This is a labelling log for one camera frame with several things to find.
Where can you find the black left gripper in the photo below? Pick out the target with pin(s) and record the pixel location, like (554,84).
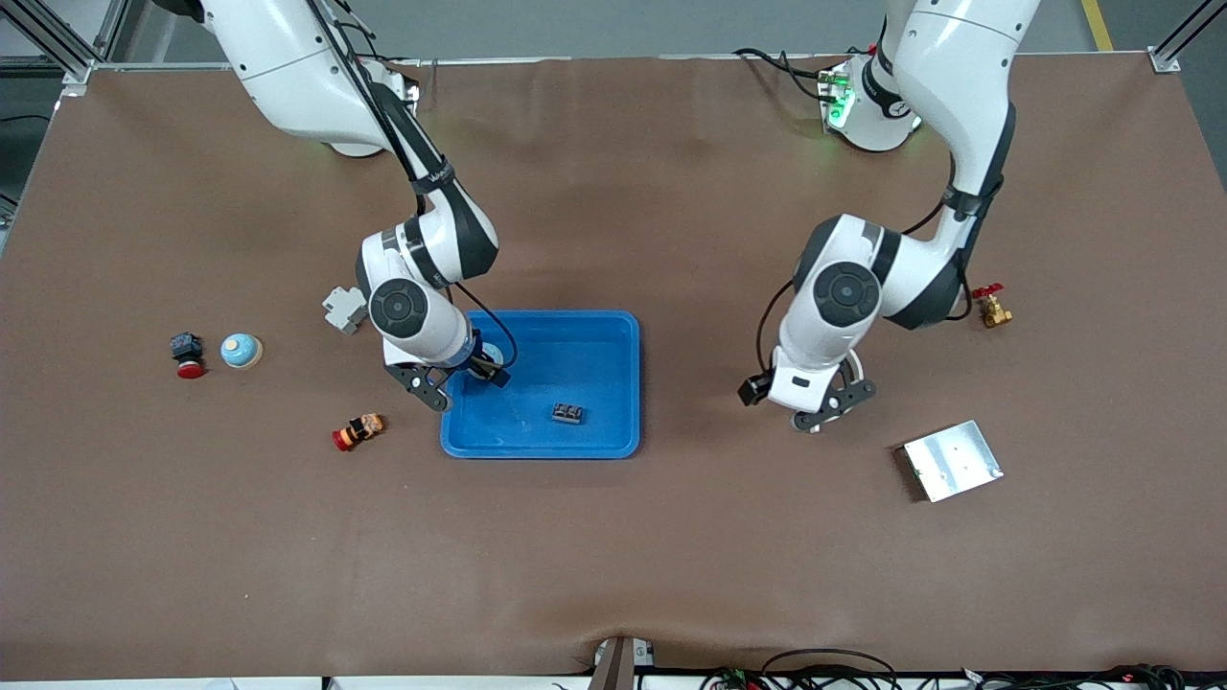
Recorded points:
(753,388)

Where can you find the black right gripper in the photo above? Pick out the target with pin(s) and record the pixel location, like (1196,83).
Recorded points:
(488,368)

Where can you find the blue dome bell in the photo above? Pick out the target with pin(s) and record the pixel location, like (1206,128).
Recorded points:
(241,351)
(492,352)

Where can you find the black capacitor block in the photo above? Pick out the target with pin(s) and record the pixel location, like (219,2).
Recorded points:
(567,414)

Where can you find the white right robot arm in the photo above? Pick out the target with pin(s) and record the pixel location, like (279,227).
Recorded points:
(288,77)

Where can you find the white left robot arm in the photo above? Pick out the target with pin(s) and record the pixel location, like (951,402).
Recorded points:
(959,96)

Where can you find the blue plastic tray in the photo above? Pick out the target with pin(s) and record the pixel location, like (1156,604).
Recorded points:
(575,364)

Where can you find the red yellow push button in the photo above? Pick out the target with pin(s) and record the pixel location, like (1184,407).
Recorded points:
(359,431)

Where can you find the white grey plastic clip part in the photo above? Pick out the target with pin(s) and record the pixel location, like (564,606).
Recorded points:
(343,311)

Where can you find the aluminium metal plate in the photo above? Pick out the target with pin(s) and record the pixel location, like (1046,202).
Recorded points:
(954,462)

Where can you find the grey metal table clamp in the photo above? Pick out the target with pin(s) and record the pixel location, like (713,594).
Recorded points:
(613,666)

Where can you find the red button black block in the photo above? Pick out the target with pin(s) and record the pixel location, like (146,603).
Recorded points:
(188,353)

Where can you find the aluminium frame profile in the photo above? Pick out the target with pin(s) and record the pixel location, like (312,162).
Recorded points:
(77,69)
(1165,59)

